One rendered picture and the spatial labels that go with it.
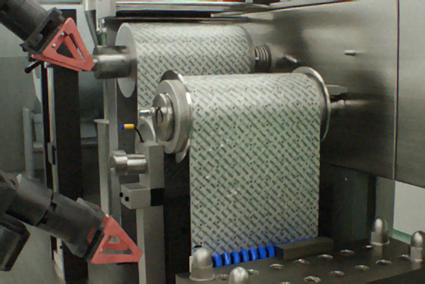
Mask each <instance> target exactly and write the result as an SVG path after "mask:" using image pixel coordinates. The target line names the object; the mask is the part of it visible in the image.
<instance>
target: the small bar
mask: <svg viewBox="0 0 425 284"><path fill-rule="evenodd" d="M332 246H333V240H332V239H331V238H328V237H326V236H325V237H321V238H313V239H308V240H305V241H296V242H292V243H287V244H284V245H276V256H278V257H280V258H281V259H283V260H288V259H292V258H296V257H303V256H307V255H311V254H318V253H322V252H326V251H332Z"/></svg>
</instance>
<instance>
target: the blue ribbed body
mask: <svg viewBox="0 0 425 284"><path fill-rule="evenodd" d="M276 245H280V244H279V243H275V245H274V246H272V245H267V246H266V247H265V248H264V247H263V246H259V247H258V248H257V249H256V248H249V250H248V252H247V250H246V249H241V250H240V254H239V253H238V251H236V250H233V251H232V252H231V256H230V255H229V253H228V252H224V253H223V254H222V258H221V257H220V255H219V254H214V255H213V259H212V262H213V268H215V267H222V266H227V265H230V264H235V263H242V262H246V261H251V260H258V259H262V258H266V257H273V256H276Z"/></svg>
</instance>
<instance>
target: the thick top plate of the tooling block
mask: <svg viewBox="0 0 425 284"><path fill-rule="evenodd" d="M368 239H369V238H362V239H358V240H354V241H347V242H343V243H339V244H335V245H333V246H332V251H326V252H322V253H318V254H311V255H307V256H303V257H296V258H292V259H288V260H283V259H281V258H280V257H278V256H273V257H266V258H262V259H258V260H251V261H246V262H242V263H235V264H230V265H227V266H222V267H215V268H213V273H214V276H215V278H214V279H213V280H211V281H209V282H195V281H193V280H191V279H190V272H187V273H179V274H176V275H175V279H176V284H228V283H229V276H230V273H231V271H232V270H233V269H234V268H237V267H243V268H244V269H246V271H247V272H248V273H249V280H250V284H386V283H388V284H425V262H416V261H411V260H409V259H407V258H406V256H407V255H408V245H409V243H407V242H403V241H400V240H398V239H397V238H392V237H389V238H388V240H389V244H388V245H383V246H379V245H372V244H370V243H369V244H368V243H367V242H368Z"/></svg>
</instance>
